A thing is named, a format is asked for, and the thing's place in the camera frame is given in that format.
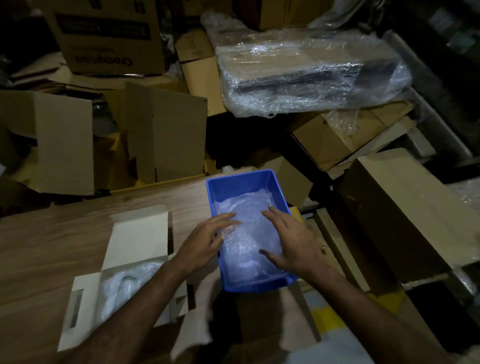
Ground printed brown cardboard box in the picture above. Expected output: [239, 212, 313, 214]
[42, 0, 166, 76]

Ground clear bubble wrap sheet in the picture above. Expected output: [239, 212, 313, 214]
[214, 188, 286, 286]

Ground tall brown cardboard flap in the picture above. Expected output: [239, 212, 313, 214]
[175, 29, 228, 117]

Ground open brown cardboard box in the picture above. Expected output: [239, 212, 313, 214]
[0, 90, 95, 196]

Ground blue plastic bin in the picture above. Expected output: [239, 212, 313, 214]
[205, 169, 300, 293]

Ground person's left hand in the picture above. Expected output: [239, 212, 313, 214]
[175, 212, 241, 279]

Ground large closed cardboard box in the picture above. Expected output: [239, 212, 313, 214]
[337, 148, 480, 283]

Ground folded brown cardboard sheet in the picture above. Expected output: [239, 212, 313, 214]
[125, 81, 208, 185]

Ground person's right hand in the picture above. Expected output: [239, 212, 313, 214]
[260, 205, 335, 283]

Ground person's right forearm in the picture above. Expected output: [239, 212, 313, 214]
[302, 262, 456, 364]

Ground flattened brown cardboard box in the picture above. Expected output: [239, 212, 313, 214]
[288, 100, 416, 172]

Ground plastic wrapped item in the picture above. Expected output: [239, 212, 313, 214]
[99, 261, 166, 324]

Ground small brown cardboard box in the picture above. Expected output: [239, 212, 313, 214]
[259, 155, 314, 209]

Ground person's left forearm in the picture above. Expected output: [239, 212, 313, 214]
[60, 260, 190, 364]

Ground open white cardboard box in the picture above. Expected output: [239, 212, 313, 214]
[57, 205, 190, 353]

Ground bubble wrapped cardboard box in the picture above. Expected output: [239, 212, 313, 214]
[215, 34, 413, 119]

